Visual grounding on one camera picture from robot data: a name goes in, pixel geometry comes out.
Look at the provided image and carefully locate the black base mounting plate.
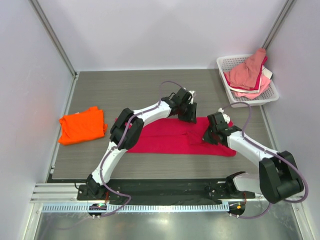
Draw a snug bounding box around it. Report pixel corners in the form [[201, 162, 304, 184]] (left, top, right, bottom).
[[77, 178, 256, 201]]

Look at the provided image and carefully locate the aluminium front rail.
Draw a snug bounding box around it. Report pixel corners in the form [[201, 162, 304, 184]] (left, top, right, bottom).
[[31, 183, 263, 206]]

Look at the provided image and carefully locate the folded orange t shirt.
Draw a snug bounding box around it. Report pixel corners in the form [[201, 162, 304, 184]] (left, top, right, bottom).
[[58, 106, 108, 146]]

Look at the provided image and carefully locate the light pink t shirt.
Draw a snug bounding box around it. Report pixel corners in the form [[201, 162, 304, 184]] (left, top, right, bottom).
[[233, 75, 272, 100]]

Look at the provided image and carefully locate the white plastic basket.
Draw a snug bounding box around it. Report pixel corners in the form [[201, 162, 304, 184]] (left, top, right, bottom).
[[216, 48, 279, 106]]

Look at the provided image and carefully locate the crimson red t shirt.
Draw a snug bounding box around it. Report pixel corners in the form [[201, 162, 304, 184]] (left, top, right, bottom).
[[127, 117, 236, 157]]

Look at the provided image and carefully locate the right aluminium frame post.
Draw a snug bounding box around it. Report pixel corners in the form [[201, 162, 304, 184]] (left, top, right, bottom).
[[261, 0, 297, 51]]

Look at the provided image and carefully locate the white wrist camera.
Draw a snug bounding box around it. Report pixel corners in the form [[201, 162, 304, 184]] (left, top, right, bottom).
[[218, 108, 231, 124], [184, 88, 196, 105]]

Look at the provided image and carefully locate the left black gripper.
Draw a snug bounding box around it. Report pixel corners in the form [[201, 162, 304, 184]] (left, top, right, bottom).
[[178, 102, 197, 124]]

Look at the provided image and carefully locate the left aluminium frame post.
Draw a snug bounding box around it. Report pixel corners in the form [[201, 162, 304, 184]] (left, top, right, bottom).
[[28, 0, 77, 79]]

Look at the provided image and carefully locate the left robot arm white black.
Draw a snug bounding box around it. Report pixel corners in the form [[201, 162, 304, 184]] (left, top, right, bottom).
[[85, 87, 197, 200]]

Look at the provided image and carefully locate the white slotted cable duct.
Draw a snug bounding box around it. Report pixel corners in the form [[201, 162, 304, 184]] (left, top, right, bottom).
[[42, 202, 229, 214]]

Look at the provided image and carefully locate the aluminium frame post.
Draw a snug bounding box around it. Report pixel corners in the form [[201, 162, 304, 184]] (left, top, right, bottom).
[[28, 0, 77, 79], [261, 0, 297, 51]]

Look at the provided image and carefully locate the salmon pink t shirt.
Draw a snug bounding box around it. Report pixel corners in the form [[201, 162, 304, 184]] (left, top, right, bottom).
[[223, 48, 268, 91]]

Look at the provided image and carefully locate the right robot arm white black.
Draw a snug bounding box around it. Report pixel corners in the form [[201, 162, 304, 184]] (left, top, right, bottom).
[[202, 112, 305, 204]]

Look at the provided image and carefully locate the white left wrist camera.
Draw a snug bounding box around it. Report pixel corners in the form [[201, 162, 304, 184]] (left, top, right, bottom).
[[184, 88, 196, 105]]

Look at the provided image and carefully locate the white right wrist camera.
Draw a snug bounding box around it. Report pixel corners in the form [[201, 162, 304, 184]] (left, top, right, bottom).
[[218, 108, 231, 124]]

